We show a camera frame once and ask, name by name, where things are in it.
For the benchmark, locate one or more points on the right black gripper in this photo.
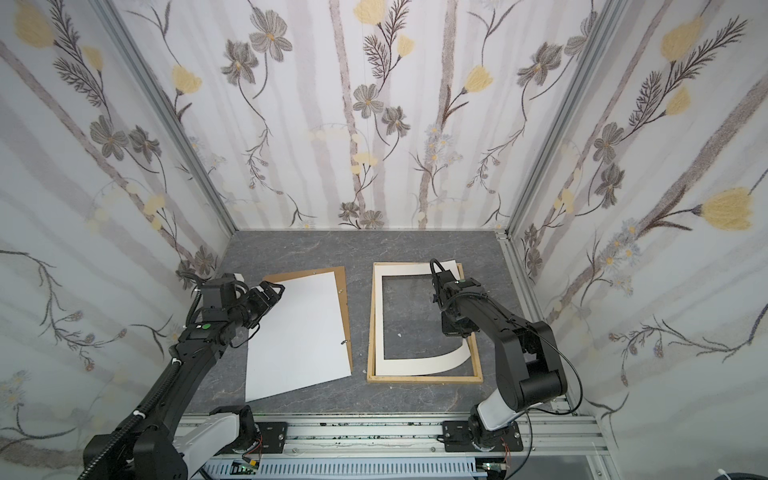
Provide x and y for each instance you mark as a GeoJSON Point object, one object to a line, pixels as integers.
{"type": "Point", "coordinates": [447, 288]}

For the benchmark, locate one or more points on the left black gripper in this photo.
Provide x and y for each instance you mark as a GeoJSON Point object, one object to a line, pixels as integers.
{"type": "Point", "coordinates": [264, 304]}

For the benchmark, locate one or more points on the white photo paper sheet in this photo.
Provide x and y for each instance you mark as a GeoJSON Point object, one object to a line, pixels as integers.
{"type": "Point", "coordinates": [300, 341]}

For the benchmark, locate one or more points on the wooden picture frame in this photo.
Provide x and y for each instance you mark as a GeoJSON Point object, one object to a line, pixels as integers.
{"type": "Point", "coordinates": [461, 366]}

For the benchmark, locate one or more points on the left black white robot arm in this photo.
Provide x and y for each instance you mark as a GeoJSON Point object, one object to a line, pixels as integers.
{"type": "Point", "coordinates": [144, 444]}

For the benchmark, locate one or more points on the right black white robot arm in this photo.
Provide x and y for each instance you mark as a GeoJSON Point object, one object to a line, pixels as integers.
{"type": "Point", "coordinates": [528, 366]}

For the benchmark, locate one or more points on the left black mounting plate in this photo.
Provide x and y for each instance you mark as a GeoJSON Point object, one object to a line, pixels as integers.
{"type": "Point", "coordinates": [271, 437]}

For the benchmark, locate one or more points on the black mounting plate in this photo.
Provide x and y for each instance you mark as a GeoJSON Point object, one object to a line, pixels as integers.
{"type": "Point", "coordinates": [456, 435]}
{"type": "Point", "coordinates": [271, 437]}

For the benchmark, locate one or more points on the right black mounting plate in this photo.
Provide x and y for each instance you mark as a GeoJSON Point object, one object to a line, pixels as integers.
{"type": "Point", "coordinates": [456, 435]}

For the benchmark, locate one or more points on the small green circuit board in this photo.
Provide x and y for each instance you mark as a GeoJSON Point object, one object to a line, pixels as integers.
{"type": "Point", "coordinates": [242, 468]}

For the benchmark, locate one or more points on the brown frame backing board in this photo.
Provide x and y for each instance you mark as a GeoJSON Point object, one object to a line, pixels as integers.
{"type": "Point", "coordinates": [342, 294]}

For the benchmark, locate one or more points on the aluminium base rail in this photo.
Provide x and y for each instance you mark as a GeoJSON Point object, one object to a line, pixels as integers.
{"type": "Point", "coordinates": [306, 436]}

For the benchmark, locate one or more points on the white slotted cable duct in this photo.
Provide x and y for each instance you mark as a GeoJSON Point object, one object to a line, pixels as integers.
{"type": "Point", "coordinates": [353, 468]}

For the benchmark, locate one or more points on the left corner aluminium post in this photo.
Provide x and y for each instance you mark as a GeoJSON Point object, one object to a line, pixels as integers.
{"type": "Point", "coordinates": [116, 29]}

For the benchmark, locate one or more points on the corner aluminium post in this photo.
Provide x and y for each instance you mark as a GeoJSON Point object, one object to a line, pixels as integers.
{"type": "Point", "coordinates": [594, 49]}
{"type": "Point", "coordinates": [116, 29]}

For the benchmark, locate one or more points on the right corner aluminium post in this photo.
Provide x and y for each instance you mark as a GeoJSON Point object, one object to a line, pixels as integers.
{"type": "Point", "coordinates": [594, 49]}

